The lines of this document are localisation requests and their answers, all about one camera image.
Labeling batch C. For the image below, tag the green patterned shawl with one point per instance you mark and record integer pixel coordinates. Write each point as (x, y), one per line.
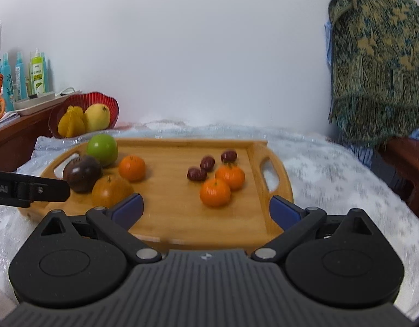
(376, 58)

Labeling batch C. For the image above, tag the brown wooden cabinet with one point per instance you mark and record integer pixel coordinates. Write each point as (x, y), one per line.
(18, 143)

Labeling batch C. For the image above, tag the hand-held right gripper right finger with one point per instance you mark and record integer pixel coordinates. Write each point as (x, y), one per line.
(283, 213)

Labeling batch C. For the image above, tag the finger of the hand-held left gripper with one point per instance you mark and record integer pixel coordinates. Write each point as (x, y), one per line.
(45, 189)

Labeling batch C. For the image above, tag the green bottle with white cap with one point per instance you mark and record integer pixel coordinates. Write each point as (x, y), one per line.
(38, 75)

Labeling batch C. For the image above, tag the dark purple round fruit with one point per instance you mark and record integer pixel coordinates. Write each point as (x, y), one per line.
(81, 174)

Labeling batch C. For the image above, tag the yellow mango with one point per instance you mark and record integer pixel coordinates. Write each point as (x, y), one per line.
(97, 117)

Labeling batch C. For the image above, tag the green apple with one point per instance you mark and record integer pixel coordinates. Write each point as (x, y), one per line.
(102, 150)

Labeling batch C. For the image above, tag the teal bottle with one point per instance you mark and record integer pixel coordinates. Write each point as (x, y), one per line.
(45, 73)
(6, 78)
(20, 76)

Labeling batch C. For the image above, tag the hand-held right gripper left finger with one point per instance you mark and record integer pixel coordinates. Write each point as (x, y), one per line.
(129, 209)

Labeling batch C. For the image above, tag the brown wooden chair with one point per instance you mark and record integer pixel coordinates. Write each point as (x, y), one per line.
(407, 170)

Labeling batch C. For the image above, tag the mandarin with stem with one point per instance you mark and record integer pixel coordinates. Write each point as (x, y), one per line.
(230, 177)

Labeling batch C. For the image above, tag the white papers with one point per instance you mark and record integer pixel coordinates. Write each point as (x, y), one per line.
(3, 121)

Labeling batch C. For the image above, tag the large dull orange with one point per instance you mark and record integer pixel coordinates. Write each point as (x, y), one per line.
(109, 190)

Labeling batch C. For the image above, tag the small mandarin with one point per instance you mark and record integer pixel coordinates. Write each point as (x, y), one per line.
(132, 168)
(214, 192)

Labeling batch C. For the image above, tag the yellow starfruit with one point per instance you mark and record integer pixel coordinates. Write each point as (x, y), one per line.
(71, 122)

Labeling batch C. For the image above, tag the wooden tray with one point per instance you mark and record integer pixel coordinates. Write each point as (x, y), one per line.
(175, 204)

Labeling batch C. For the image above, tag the red ribbed bowl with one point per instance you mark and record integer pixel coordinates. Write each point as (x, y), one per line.
(107, 100)

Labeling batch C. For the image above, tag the red date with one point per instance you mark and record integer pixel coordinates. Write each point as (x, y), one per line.
(207, 163)
(196, 174)
(229, 156)

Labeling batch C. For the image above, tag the white plastic tray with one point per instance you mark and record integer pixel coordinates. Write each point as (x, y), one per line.
(28, 106)

